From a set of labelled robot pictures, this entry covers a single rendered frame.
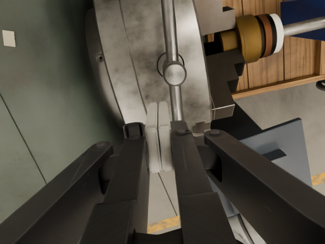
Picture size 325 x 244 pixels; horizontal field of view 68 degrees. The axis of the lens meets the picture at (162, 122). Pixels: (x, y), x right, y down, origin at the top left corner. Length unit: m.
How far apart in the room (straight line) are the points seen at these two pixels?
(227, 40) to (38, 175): 0.36
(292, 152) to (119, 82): 0.86
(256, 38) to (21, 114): 0.37
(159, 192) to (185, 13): 1.78
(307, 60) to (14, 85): 0.69
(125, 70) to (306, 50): 0.57
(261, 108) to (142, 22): 1.55
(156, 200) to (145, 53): 1.81
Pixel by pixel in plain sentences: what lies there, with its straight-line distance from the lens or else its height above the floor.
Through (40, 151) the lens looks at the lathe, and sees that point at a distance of 0.36.
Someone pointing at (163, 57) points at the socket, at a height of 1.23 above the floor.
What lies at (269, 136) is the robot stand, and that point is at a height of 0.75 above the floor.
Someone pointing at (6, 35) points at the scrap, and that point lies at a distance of 0.32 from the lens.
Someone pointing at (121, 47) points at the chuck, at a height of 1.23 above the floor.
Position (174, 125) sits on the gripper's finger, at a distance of 0.17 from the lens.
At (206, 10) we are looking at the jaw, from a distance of 0.44.
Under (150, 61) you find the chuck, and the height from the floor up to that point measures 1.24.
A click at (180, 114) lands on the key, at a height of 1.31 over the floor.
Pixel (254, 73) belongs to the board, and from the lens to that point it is 0.72.
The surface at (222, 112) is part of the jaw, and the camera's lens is 0.39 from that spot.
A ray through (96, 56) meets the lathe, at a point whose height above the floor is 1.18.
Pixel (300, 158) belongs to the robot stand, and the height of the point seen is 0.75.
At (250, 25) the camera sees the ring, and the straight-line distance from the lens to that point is 0.46.
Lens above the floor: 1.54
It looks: 66 degrees down
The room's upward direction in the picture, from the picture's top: 175 degrees clockwise
